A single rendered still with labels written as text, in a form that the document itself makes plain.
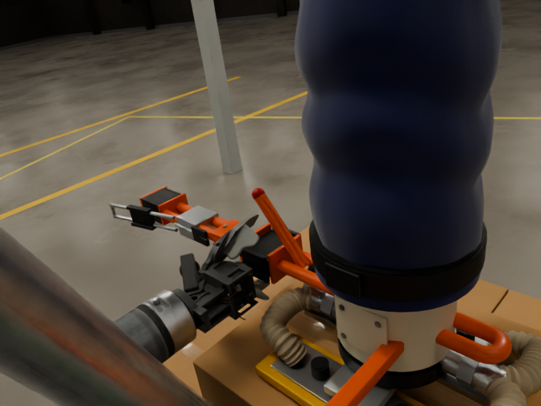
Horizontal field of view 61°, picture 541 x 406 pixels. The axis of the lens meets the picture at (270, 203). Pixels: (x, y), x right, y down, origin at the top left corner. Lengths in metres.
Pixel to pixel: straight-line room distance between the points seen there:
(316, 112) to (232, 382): 0.48
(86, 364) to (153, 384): 0.09
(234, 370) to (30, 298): 0.49
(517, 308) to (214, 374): 1.02
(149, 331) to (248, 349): 0.23
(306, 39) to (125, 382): 0.38
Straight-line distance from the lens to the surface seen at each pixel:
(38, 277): 0.41
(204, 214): 0.97
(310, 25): 0.48
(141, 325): 0.69
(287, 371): 0.77
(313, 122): 0.51
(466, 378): 0.70
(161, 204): 1.04
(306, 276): 0.76
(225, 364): 0.84
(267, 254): 0.80
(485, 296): 1.60
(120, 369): 0.48
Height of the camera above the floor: 1.53
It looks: 27 degrees down
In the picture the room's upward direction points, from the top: 8 degrees counter-clockwise
